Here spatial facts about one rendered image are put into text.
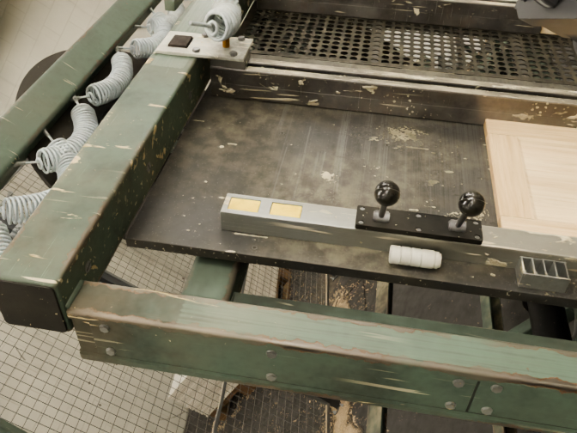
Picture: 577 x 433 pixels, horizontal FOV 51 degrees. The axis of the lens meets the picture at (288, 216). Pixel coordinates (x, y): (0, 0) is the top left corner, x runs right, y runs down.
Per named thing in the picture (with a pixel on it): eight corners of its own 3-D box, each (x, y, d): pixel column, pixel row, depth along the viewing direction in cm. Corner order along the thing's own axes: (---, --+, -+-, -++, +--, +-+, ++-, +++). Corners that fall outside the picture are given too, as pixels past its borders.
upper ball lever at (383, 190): (391, 232, 97) (400, 202, 85) (367, 228, 98) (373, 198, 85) (393, 210, 98) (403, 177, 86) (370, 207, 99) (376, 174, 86)
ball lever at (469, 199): (466, 241, 96) (488, 213, 83) (442, 239, 96) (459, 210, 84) (468, 219, 97) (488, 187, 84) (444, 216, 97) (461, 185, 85)
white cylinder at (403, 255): (387, 266, 95) (439, 273, 95) (390, 253, 94) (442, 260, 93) (388, 253, 98) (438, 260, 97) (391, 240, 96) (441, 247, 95)
